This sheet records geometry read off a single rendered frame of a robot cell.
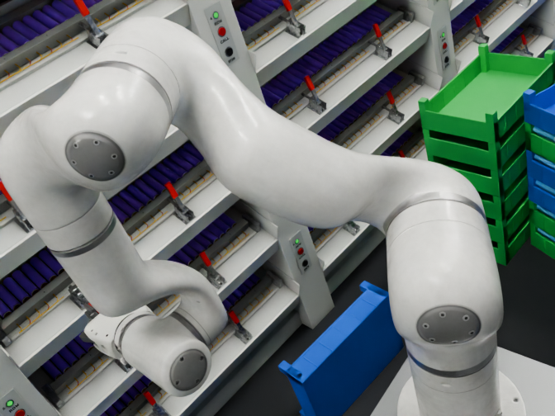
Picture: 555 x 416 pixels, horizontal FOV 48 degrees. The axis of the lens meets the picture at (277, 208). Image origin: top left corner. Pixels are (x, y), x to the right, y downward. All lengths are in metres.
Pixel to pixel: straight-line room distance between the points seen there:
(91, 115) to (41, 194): 0.19
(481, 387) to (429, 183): 0.30
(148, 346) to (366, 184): 0.43
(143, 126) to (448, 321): 0.36
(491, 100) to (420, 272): 1.06
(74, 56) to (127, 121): 0.58
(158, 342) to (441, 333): 0.43
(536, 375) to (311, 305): 0.75
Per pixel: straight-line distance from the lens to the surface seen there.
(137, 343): 0.96
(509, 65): 1.77
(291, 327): 1.71
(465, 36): 2.10
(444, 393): 0.89
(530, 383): 1.07
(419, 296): 0.66
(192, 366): 0.92
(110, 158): 0.56
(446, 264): 0.66
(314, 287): 1.65
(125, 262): 0.81
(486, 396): 0.92
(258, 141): 0.63
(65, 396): 1.38
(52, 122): 0.59
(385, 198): 0.73
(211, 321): 0.95
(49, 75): 1.10
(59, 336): 1.23
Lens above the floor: 1.27
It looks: 36 degrees down
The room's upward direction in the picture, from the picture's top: 20 degrees counter-clockwise
